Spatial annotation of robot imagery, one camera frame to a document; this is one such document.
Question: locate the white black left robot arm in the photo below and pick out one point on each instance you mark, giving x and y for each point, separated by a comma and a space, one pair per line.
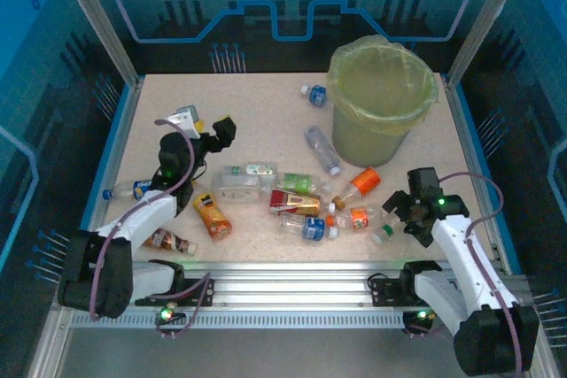
150, 223

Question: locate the green label plastic bottle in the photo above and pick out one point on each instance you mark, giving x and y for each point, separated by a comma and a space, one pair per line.
297, 183

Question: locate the small board with green light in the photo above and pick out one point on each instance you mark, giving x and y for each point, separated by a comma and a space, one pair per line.
421, 315
166, 313

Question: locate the brown label drink bottle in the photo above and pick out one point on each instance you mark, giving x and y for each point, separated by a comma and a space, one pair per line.
170, 241

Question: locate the small green cap bottle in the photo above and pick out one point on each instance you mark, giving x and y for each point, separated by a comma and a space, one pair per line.
385, 232

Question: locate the aluminium mounting rail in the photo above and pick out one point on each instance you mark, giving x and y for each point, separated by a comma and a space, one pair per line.
288, 280

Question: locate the large orange label bottle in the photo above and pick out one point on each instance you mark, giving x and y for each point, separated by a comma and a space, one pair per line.
365, 181

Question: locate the clear rectangular plastic bottle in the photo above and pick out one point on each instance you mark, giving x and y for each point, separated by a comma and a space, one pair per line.
235, 190

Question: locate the Pepsi bottle with blue cap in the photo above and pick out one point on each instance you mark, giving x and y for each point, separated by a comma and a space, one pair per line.
133, 190

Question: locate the aluminium side rail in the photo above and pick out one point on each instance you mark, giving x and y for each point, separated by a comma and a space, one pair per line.
471, 161
116, 148

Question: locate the red gold label bottle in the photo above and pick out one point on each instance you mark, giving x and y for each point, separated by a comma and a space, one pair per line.
292, 203

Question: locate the yellow orange label bottle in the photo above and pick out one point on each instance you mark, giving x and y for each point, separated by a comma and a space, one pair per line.
212, 218

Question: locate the small orange label bottle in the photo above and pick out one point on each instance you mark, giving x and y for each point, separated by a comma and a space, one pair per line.
359, 218

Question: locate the aluminium frame post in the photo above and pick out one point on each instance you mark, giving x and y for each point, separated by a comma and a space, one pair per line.
98, 19
486, 19

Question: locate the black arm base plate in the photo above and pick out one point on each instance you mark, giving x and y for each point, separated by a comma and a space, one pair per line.
385, 294
188, 289

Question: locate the small blue label water bottle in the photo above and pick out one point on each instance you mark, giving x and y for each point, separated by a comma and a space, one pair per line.
316, 94

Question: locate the yellow-lined trash bin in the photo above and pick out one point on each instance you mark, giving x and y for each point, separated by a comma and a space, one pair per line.
381, 81

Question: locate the translucent grey mesh bin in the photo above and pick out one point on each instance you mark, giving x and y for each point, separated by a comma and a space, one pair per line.
363, 150

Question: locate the clear ribbed unlabelled bottle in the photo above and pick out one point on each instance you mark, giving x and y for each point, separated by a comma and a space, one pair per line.
321, 148

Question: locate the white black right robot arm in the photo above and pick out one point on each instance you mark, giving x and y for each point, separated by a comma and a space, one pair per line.
456, 245

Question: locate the clear bottle green white label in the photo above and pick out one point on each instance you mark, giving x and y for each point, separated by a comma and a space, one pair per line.
259, 169

